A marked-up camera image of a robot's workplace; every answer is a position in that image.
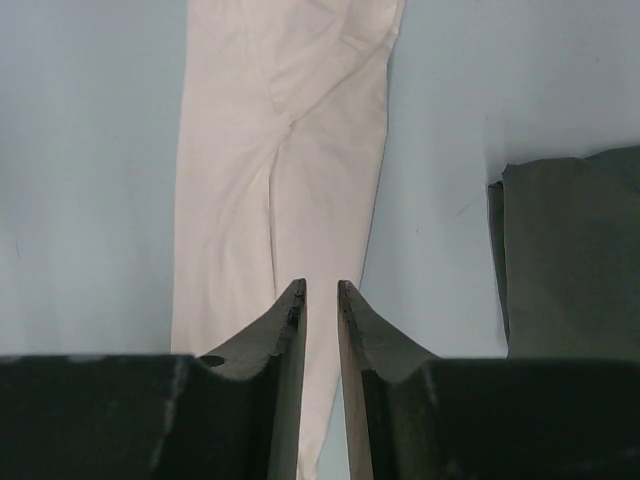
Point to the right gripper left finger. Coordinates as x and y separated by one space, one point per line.
233 413

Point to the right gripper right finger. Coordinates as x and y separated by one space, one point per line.
413 415

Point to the white floral t-shirt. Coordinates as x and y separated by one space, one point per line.
282 133

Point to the folded dark grey t-shirt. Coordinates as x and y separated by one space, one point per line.
565 243

